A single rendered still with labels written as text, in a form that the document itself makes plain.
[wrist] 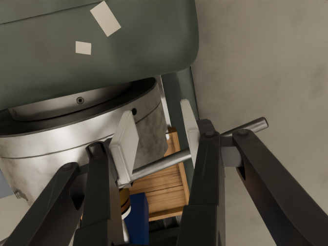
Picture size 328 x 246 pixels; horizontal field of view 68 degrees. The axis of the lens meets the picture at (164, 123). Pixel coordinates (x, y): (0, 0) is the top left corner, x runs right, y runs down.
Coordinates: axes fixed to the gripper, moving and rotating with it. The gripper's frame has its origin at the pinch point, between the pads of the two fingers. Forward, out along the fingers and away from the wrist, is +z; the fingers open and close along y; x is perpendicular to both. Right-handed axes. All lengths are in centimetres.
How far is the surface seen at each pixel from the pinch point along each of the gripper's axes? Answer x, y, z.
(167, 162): -5.5, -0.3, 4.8
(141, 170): -6.2, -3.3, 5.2
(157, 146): -10.9, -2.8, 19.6
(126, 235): -36.2, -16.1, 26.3
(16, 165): -6.1, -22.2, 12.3
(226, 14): 5, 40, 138
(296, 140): -89, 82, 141
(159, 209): -48, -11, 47
